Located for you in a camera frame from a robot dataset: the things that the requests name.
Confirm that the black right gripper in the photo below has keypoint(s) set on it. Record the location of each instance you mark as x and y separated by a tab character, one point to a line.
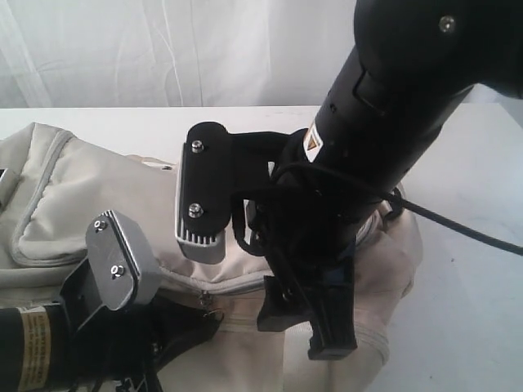
301	213

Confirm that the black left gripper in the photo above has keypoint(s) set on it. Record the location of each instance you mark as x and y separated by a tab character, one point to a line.
114	334

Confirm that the cream fabric duffel bag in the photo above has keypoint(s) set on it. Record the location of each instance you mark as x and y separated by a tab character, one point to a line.
53	186

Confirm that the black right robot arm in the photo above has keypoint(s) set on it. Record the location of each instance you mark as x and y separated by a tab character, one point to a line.
412	65

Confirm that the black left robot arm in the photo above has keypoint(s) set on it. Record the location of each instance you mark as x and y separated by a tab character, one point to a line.
33	356

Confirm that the white backdrop curtain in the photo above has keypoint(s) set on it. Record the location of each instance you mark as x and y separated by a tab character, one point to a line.
83	54

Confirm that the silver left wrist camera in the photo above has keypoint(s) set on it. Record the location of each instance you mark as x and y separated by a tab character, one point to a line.
118	261

